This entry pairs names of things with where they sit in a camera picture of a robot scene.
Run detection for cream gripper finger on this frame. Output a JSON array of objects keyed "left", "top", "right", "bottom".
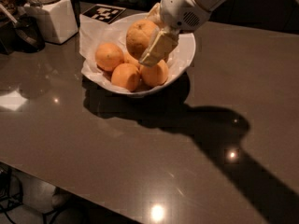
[
  {"left": 139, "top": 26, "right": 179, "bottom": 67},
  {"left": 146, "top": 3, "right": 164, "bottom": 27}
]

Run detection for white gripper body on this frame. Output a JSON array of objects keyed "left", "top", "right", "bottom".
[{"left": 160, "top": 0, "right": 210, "bottom": 32}]

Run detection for orange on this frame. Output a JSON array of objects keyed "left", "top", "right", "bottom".
[
  {"left": 140, "top": 60, "right": 169, "bottom": 88},
  {"left": 124, "top": 52, "right": 140, "bottom": 68},
  {"left": 126, "top": 19, "right": 158, "bottom": 60},
  {"left": 111, "top": 63, "right": 140, "bottom": 91},
  {"left": 94, "top": 43, "right": 124, "bottom": 72}
]

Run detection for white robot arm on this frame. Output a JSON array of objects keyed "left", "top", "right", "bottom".
[{"left": 139, "top": 0, "right": 227, "bottom": 67}]

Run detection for white bowl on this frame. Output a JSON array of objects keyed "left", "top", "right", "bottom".
[{"left": 81, "top": 12, "right": 197, "bottom": 97}]

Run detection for black white marker tag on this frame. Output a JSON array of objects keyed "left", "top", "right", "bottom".
[{"left": 83, "top": 4, "right": 126, "bottom": 24}]

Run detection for white paper liner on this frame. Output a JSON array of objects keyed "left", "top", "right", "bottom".
[{"left": 78, "top": 13, "right": 188, "bottom": 94}]

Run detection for white square jar base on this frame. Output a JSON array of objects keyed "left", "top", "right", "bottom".
[{"left": 24, "top": 0, "right": 78, "bottom": 44}]

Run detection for black pan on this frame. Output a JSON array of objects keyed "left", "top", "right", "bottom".
[{"left": 0, "top": 5, "right": 45, "bottom": 53}]

